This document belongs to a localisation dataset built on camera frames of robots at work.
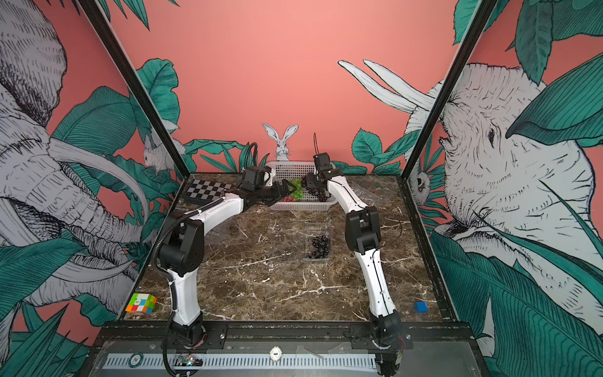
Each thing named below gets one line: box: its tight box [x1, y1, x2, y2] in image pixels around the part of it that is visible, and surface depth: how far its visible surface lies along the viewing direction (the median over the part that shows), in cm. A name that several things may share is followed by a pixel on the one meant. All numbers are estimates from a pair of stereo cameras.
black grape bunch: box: [306, 234, 329, 259], surface depth 92 cm
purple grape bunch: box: [305, 186, 332, 202], surface depth 107 cm
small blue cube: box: [414, 301, 429, 315], surface depth 81 cm
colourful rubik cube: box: [124, 292, 158, 315], surface depth 78 cm
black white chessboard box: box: [183, 172, 245, 205], surface depth 113 cm
